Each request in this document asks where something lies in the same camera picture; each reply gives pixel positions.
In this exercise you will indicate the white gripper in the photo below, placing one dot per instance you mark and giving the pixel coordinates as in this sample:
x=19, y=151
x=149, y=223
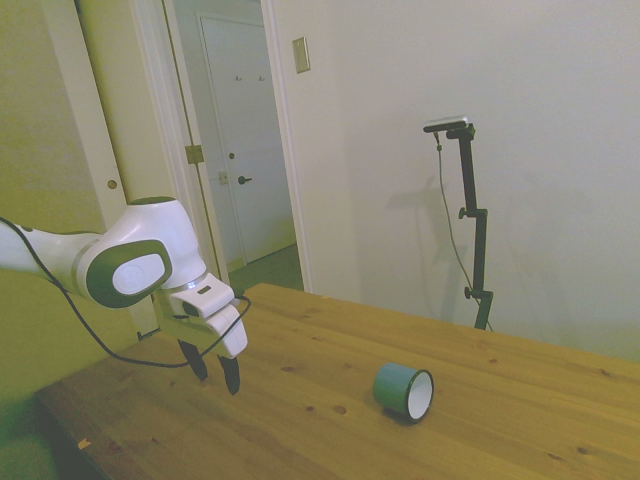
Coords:
x=227, y=335

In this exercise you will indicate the beige wall switch plate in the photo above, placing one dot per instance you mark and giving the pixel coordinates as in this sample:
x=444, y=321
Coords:
x=301, y=55

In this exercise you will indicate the black camera stand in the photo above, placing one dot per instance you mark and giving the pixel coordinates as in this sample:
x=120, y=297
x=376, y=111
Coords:
x=440, y=170

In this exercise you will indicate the black articulated camera pole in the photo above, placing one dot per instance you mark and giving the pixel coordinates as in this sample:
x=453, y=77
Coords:
x=480, y=250

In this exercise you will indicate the grey stereo camera bar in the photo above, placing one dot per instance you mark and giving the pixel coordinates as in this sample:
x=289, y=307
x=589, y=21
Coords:
x=447, y=123

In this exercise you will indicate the brass door hinge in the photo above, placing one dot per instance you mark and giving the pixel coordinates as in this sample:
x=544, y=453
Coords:
x=194, y=154

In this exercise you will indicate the white door frame trim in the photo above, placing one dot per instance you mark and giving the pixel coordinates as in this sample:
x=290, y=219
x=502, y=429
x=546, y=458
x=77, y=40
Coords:
x=287, y=150

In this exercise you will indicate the open white door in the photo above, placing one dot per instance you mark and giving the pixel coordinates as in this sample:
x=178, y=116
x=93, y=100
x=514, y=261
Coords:
x=125, y=100

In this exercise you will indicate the teal enamel mug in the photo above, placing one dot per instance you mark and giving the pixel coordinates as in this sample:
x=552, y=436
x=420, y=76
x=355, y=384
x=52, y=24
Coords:
x=390, y=385

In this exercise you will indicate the white panelled closed door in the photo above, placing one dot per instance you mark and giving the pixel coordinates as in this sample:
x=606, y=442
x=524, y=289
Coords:
x=240, y=125

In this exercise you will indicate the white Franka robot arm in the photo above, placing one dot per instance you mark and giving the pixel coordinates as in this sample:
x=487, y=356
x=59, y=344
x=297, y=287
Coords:
x=145, y=225

